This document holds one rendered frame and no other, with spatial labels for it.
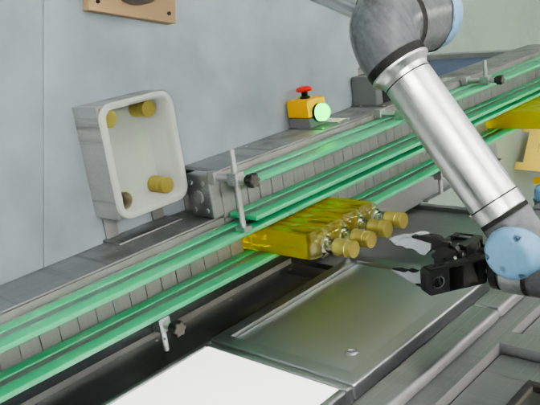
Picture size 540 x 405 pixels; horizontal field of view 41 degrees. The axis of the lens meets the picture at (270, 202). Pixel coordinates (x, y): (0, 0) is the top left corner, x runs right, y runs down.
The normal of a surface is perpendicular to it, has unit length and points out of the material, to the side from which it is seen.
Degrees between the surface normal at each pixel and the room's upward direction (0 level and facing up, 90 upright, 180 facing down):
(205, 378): 90
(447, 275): 30
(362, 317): 90
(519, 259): 91
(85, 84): 0
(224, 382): 90
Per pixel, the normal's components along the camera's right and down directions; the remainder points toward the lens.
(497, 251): -0.68, 0.29
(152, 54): 0.73, 0.09
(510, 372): -0.14, -0.95
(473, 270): 0.30, 0.24
